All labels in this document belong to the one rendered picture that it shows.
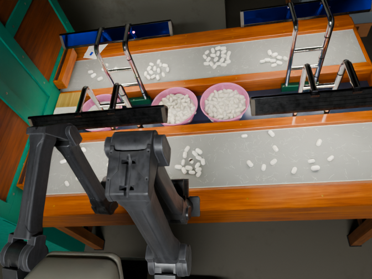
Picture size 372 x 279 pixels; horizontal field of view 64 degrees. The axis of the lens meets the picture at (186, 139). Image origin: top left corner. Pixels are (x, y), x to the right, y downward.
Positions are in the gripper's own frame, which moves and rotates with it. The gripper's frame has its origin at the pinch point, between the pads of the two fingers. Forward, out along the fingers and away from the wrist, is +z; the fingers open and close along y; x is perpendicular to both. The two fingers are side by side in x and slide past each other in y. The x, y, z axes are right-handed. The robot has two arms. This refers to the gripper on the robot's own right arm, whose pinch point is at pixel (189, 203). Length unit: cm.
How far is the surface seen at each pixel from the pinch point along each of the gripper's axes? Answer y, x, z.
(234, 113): -18, -42, 52
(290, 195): -40.4, -0.2, 26.1
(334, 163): -62, -14, 36
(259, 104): -27.9, -37.3, 8.6
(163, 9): 47, -165, 156
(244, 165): -21.4, -13.6, 35.7
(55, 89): 90, -63, 52
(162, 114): 11.7, -35.7, 8.3
